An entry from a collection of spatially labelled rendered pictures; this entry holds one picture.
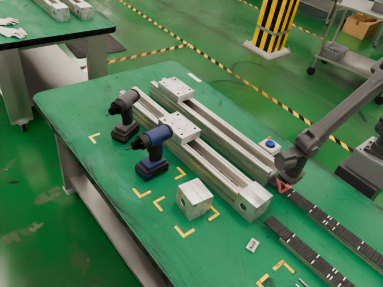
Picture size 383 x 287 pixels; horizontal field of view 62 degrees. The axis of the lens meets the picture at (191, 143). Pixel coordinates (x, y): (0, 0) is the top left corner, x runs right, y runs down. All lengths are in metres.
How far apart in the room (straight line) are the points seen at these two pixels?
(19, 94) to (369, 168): 2.26
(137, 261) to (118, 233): 0.19
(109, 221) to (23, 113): 1.23
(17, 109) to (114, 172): 1.49
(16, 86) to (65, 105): 0.93
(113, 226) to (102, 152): 0.56
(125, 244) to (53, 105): 0.79
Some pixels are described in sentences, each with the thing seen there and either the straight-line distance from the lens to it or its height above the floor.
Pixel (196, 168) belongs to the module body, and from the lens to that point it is 1.34.
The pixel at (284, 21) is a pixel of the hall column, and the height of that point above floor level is 0.45.
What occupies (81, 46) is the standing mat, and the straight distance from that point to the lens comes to 4.07.
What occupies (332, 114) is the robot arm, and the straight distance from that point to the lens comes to 1.23.
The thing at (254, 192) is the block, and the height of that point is 0.87.
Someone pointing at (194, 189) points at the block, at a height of 0.87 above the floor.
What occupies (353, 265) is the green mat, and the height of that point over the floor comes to 0.78.
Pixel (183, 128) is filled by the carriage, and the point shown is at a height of 0.90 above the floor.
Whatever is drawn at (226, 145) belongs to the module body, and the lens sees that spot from 1.44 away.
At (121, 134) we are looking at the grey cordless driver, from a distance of 1.44.
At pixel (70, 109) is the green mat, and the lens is 1.69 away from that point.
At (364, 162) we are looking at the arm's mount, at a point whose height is 0.85.
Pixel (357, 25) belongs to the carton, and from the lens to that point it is 6.19.
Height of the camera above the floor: 1.75
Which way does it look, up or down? 40 degrees down
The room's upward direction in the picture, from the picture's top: 10 degrees clockwise
